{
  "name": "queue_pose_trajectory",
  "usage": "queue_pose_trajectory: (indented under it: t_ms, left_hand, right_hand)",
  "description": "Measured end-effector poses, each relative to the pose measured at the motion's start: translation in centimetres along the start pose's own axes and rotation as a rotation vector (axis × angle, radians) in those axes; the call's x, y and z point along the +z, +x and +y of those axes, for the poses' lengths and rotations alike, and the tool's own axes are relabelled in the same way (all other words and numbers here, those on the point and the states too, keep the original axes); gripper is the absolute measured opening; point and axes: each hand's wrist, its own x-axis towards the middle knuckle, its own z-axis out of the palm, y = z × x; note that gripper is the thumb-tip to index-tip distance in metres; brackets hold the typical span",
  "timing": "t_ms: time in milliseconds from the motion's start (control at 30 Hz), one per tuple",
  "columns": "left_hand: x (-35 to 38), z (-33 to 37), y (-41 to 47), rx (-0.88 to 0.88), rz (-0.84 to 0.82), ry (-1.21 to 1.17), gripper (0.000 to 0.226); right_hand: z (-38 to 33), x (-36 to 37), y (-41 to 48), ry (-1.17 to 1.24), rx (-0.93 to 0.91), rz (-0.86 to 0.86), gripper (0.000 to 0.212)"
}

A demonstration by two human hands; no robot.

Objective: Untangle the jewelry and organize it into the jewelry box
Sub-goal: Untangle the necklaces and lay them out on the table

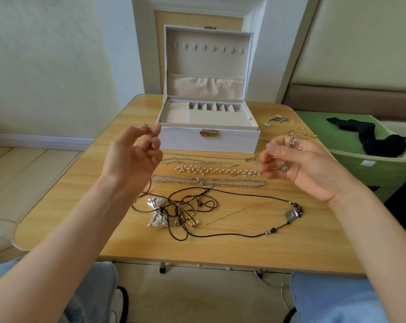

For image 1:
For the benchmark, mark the person's left hand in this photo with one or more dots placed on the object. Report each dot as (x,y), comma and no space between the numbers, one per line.
(132,161)

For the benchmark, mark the person's right hand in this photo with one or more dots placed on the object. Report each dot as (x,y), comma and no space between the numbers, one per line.
(314,171)

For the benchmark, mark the small earrings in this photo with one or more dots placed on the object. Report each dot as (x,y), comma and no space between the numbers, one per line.
(278,119)

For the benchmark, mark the white jewelry box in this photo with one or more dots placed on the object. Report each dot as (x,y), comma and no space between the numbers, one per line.
(206,57)

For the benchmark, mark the person's right forearm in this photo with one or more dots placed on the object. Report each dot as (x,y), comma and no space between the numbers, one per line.
(381,259)

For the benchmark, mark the person's left forearm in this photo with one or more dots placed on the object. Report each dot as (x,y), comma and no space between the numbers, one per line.
(51,265)

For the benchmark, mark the black cloth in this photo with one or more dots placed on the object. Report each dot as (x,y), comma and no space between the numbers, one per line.
(381,143)

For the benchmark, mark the beige padded wall panel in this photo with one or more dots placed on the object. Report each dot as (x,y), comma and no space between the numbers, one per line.
(361,43)

